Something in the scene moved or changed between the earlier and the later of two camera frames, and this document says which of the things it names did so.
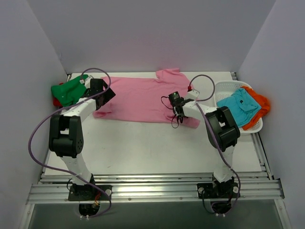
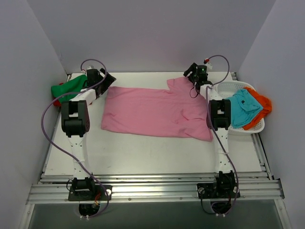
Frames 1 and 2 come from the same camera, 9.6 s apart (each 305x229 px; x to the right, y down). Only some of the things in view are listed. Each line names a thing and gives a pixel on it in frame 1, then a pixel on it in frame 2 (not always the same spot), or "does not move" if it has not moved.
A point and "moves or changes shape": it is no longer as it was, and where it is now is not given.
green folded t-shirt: [69, 92] does not move
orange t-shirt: [263, 102] does not move
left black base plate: [88, 192] does not move
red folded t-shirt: [55, 101] does not move
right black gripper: [177, 112] → [189, 72]
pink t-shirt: [146, 98] moves or changes shape
